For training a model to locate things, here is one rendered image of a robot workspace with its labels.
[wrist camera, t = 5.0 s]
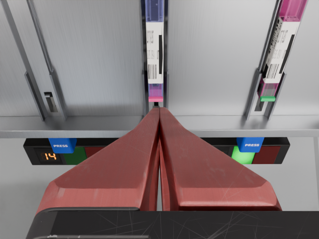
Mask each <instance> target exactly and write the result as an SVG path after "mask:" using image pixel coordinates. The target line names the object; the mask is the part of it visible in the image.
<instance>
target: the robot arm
mask: <svg viewBox="0 0 319 239"><path fill-rule="evenodd" d="M159 170H160V185H161V200H162V211H157V201H158V185H159ZM26 239H319V211H282V208H281V206H280V203H279V201H278V198H277V196H276V194H275V191H274V189H273V187H272V185H271V183H270V182H269V181H267V180H266V179H264V178H263V177H261V176H259V175H258V174H257V173H255V172H253V171H252V170H250V169H249V168H247V167H245V166H244V165H242V164H240V163H239V162H237V161H236V160H234V159H233V158H231V157H230V156H228V155H226V154H225V153H223V152H222V151H220V150H219V149H217V148H215V147H214V146H212V145H211V144H209V143H207V142H206V141H204V140H203V139H201V138H199V137H198V136H196V135H195V134H193V133H192V132H190V131H188V130H187V129H186V128H184V127H183V126H182V125H181V124H180V122H179V121H178V120H177V119H176V118H175V117H174V116H173V115H172V113H171V112H170V111H169V110H168V109H167V108H165V107H160V108H152V109H151V110H150V111H149V113H148V114H147V115H146V116H145V117H144V118H143V119H142V121H141V122H140V123H139V124H138V125H137V126H136V127H135V128H134V129H133V130H131V131H130V132H128V133H127V134H125V135H124V136H122V137H120V138H119V139H117V140H116V141H114V142H113V143H111V144H109V145H108V146H106V147H105V148H103V149H101V150H100V151H98V152H97V153H95V154H94V155H92V156H90V157H89V158H87V159H86V160H84V161H83V162H81V163H79V164H78V165H76V166H75V167H73V168H72V169H70V170H68V171H67V172H65V173H64V174H62V175H61V176H59V177H58V178H56V179H54V180H53V181H51V182H50V183H49V185H48V187H47V188H46V190H45V192H44V195H43V197H42V200H41V202H40V205H39V207H38V210H37V212H36V215H35V217H34V219H33V222H32V224H31V226H30V229H29V231H28V234H27V236H26Z"/></svg>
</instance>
